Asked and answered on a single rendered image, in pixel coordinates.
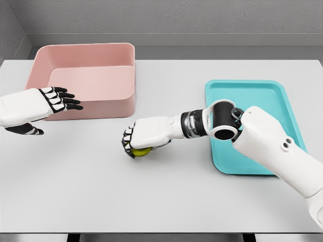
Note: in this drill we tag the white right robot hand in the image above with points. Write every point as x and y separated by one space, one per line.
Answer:
149 133

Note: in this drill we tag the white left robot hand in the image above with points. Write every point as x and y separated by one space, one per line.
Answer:
25 106

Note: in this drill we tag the yellow-green tennis ball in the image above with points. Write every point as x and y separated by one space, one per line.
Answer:
141 152

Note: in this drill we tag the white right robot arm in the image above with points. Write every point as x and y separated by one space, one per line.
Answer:
255 141

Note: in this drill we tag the pink basket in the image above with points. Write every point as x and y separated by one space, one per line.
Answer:
93 80

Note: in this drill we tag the blue tray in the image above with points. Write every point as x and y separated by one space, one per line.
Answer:
267 106

